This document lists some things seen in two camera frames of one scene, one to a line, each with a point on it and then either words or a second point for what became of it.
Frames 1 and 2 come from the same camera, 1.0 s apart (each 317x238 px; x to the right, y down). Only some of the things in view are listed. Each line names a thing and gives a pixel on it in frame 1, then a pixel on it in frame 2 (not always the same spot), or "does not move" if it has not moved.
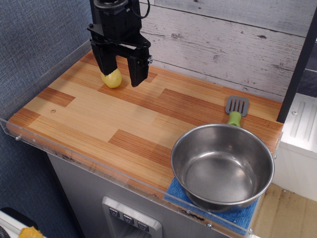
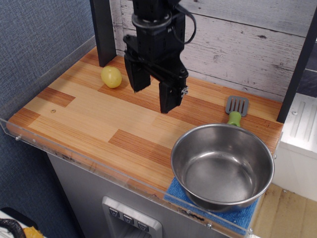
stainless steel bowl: x=223 y=167 does not move
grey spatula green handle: x=237 y=106 does not move
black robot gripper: x=116 y=28 to x=159 y=43
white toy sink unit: x=295 y=155 does not move
